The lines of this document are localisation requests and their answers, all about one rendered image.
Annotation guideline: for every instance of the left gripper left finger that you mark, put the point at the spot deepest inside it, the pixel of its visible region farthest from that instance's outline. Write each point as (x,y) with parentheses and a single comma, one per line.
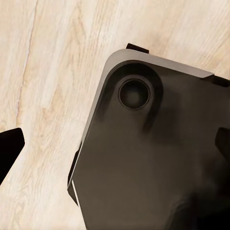
(11,144)

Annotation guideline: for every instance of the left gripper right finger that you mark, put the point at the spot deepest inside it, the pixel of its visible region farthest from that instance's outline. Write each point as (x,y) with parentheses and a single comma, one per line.
(222,142)

